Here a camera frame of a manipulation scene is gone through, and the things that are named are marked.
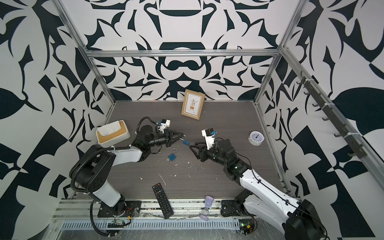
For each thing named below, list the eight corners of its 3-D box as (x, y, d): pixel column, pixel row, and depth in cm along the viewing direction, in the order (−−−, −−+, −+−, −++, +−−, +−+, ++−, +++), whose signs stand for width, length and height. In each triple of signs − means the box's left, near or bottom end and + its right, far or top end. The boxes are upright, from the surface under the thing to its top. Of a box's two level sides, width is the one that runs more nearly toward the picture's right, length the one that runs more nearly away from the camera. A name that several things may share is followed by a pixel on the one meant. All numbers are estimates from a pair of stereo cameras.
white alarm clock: (246, 142, 101) (248, 139, 98) (249, 131, 106) (251, 128, 103) (260, 148, 98) (262, 145, 95) (263, 136, 103) (265, 133, 100)
